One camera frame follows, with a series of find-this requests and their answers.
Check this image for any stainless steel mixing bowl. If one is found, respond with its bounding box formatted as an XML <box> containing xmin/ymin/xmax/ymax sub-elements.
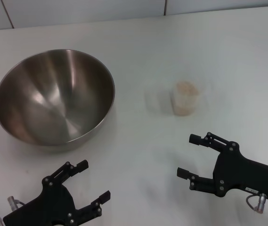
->
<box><xmin>0</xmin><ymin>48</ymin><xmax>116</xmax><ymax>153</ymax></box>

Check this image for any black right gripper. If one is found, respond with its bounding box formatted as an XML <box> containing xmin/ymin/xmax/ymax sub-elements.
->
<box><xmin>177</xmin><ymin>132</ymin><xmax>268</xmax><ymax>202</ymax></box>

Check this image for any uncooked white rice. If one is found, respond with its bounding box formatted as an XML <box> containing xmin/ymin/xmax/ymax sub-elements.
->
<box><xmin>170</xmin><ymin>81</ymin><xmax>200</xmax><ymax>116</ymax></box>

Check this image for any right gripper cable with plug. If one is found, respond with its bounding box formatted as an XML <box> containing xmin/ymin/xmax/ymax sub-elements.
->
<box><xmin>245</xmin><ymin>193</ymin><xmax>268</xmax><ymax>214</ymax></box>

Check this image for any transparent plastic cup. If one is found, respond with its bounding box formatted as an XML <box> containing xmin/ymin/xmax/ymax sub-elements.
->
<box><xmin>158</xmin><ymin>70</ymin><xmax>208</xmax><ymax>117</ymax></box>

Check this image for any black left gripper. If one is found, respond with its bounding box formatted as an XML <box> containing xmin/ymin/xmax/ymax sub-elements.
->
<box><xmin>2</xmin><ymin>160</ymin><xmax>111</xmax><ymax>226</ymax></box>

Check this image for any gripper cable with plug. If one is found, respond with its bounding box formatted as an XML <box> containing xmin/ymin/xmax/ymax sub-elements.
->
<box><xmin>6</xmin><ymin>195</ymin><xmax>25</xmax><ymax>210</ymax></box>
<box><xmin>245</xmin><ymin>193</ymin><xmax>268</xmax><ymax>214</ymax></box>

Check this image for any left gripper cable with plug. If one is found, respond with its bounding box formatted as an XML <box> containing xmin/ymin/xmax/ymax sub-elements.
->
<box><xmin>6</xmin><ymin>195</ymin><xmax>25</xmax><ymax>210</ymax></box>

